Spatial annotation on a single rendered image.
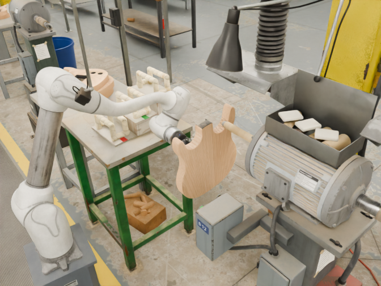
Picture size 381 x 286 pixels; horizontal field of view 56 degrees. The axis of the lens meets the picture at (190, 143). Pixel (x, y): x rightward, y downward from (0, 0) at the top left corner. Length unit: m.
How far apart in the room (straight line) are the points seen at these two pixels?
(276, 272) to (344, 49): 1.25
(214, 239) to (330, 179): 0.46
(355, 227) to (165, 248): 1.59
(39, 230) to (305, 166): 1.10
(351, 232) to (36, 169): 1.31
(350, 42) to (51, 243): 1.76
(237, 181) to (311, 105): 1.94
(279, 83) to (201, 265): 1.59
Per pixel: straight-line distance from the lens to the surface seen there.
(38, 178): 1.77
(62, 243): 1.72
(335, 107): 1.26
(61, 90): 1.46
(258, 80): 1.30
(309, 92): 1.30
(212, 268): 2.55
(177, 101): 1.80
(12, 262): 2.89
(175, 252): 2.64
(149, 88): 2.23
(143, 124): 2.07
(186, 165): 1.54
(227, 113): 1.59
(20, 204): 1.82
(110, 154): 1.98
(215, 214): 1.31
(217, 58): 1.24
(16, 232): 3.08
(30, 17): 3.47
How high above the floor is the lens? 2.06
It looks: 35 degrees down
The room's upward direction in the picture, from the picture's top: 2 degrees counter-clockwise
